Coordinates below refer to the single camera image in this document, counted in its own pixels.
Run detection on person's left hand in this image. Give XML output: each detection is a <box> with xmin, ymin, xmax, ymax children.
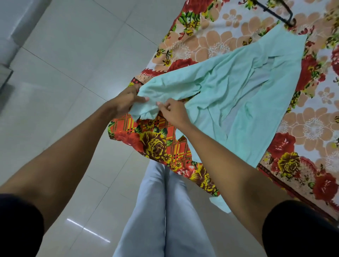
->
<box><xmin>107</xmin><ymin>84</ymin><xmax>150</xmax><ymax>119</ymax></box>

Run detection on person's right hand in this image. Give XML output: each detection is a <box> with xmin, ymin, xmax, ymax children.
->
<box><xmin>156</xmin><ymin>98</ymin><xmax>192</xmax><ymax>131</ymax></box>

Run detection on mint green shirt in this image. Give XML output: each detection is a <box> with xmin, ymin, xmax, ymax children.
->
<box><xmin>129</xmin><ymin>23</ymin><xmax>308</xmax><ymax>214</ymax></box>

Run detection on black hanger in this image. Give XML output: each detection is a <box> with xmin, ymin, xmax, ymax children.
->
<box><xmin>252</xmin><ymin>0</ymin><xmax>297</xmax><ymax>28</ymax></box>

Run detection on person's left forearm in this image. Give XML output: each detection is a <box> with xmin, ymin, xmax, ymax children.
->
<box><xmin>0</xmin><ymin>101</ymin><xmax>118</xmax><ymax>234</ymax></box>

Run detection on person's right forearm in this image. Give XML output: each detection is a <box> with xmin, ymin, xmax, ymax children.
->
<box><xmin>179</xmin><ymin>121</ymin><xmax>292</xmax><ymax>247</ymax></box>

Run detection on red floral bedsheet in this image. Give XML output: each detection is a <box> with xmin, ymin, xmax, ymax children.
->
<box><xmin>107</xmin><ymin>0</ymin><xmax>339</xmax><ymax>223</ymax></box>

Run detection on light blue jeans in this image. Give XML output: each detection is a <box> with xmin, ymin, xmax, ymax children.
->
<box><xmin>112</xmin><ymin>159</ymin><xmax>216</xmax><ymax>257</ymax></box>

